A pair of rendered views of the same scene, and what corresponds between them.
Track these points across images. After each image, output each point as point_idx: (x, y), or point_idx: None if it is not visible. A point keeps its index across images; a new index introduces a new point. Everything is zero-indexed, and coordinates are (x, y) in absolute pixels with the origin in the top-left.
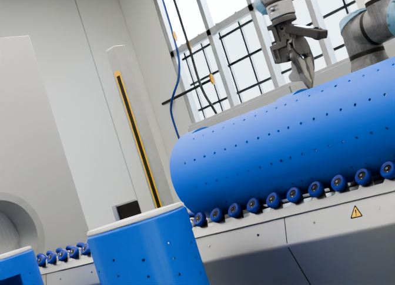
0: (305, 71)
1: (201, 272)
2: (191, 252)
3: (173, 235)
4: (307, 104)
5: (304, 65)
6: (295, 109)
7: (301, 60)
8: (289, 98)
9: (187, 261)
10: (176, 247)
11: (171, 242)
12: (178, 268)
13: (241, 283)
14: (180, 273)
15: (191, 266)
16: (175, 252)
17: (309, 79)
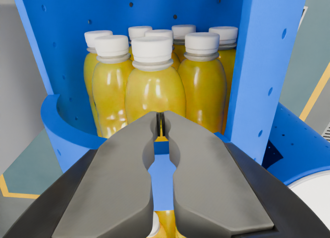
0: (201, 141)
1: (274, 127)
2: (291, 137)
3: (323, 148)
4: (297, 26)
5: (191, 171)
6: (284, 75)
7: (218, 208)
8: (244, 139)
9: (298, 132)
10: (316, 142)
11: (324, 145)
12: (307, 131)
13: None
14: (304, 128)
15: (290, 129)
16: (316, 139)
17: (179, 117)
